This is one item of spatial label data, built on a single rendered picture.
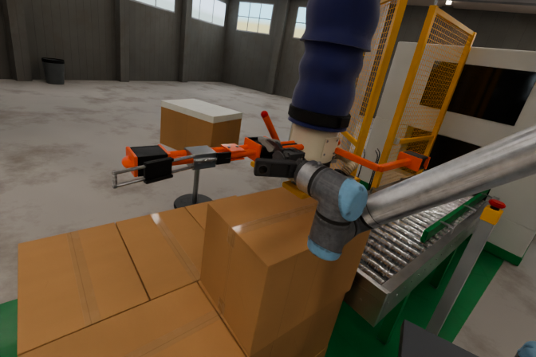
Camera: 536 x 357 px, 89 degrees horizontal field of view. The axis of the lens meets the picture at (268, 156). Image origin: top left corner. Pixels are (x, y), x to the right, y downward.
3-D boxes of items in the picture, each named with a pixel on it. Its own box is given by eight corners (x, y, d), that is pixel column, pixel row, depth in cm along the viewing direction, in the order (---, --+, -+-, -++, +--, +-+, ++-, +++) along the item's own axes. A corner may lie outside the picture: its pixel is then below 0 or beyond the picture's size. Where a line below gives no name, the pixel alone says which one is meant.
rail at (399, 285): (486, 212, 285) (494, 195, 279) (492, 214, 282) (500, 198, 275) (368, 315, 138) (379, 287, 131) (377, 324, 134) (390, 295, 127)
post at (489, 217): (421, 338, 178) (488, 204, 144) (432, 347, 173) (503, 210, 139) (416, 343, 173) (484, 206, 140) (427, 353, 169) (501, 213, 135)
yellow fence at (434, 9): (403, 208, 354) (469, 33, 284) (410, 212, 347) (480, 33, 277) (351, 233, 280) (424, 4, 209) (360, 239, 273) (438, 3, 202)
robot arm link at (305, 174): (304, 200, 70) (312, 166, 67) (290, 191, 74) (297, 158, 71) (325, 194, 76) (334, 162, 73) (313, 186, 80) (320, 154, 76)
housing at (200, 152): (205, 158, 81) (206, 144, 80) (216, 167, 76) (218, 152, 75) (182, 161, 77) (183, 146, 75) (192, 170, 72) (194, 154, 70)
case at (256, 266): (294, 241, 161) (309, 181, 148) (350, 289, 133) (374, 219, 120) (199, 280, 124) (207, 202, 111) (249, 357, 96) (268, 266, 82)
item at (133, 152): (159, 161, 73) (160, 143, 72) (170, 172, 68) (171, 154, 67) (125, 165, 68) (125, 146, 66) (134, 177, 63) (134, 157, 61)
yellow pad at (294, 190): (340, 173, 117) (342, 162, 116) (360, 182, 110) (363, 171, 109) (281, 186, 96) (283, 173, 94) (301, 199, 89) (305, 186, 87)
